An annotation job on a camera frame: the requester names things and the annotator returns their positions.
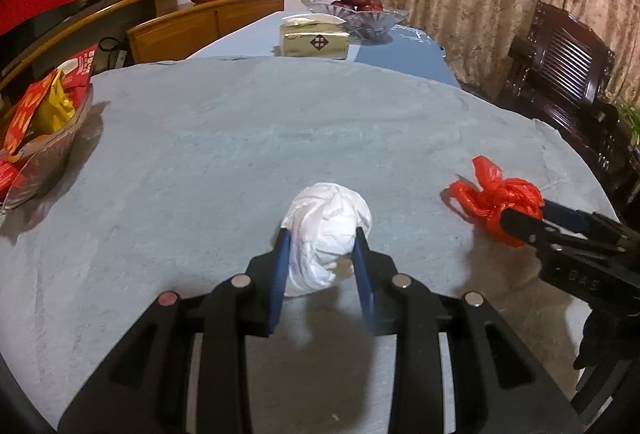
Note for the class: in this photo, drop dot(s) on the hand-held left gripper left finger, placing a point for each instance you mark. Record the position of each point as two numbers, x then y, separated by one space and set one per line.
277 284

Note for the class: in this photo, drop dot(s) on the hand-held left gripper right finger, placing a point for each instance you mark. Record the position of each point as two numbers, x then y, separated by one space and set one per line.
362 284

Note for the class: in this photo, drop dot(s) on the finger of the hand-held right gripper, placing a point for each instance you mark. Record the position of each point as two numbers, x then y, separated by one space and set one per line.
525 226
565 216

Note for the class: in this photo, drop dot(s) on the red plastic bag ball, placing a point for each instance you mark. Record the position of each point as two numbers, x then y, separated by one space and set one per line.
495 199

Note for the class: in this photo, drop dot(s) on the white plastic bag ball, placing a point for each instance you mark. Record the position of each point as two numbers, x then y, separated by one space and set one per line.
325 224

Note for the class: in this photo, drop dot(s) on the green plant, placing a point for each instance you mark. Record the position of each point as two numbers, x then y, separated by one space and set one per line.
631 118

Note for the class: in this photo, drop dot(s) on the dark carved wooden chair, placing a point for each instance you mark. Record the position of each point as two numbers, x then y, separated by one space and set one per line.
565 73

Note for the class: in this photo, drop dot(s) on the blue tablecloth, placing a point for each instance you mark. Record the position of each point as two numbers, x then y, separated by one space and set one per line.
400 58

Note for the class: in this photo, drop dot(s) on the beige tissue box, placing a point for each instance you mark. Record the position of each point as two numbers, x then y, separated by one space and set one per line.
310 41

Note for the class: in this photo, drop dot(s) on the glass fruit bowl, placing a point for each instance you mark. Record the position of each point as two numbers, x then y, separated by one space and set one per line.
370 21

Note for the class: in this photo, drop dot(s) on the glass snack dish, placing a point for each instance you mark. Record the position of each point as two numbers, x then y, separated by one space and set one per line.
50 161

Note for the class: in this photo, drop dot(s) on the wooden chair panelled back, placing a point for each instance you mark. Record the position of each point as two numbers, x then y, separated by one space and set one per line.
200 23

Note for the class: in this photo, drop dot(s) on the yellow snack packet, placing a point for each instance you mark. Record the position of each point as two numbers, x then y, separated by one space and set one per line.
52 108

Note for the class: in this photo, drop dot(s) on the red white snack packet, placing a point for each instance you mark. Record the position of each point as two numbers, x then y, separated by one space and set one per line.
82 63

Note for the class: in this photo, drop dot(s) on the red patterned snack packet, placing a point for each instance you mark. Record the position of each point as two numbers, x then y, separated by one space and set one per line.
25 113

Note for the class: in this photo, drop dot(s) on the wooden chair curved rail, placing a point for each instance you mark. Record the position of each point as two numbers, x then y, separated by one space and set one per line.
75 23

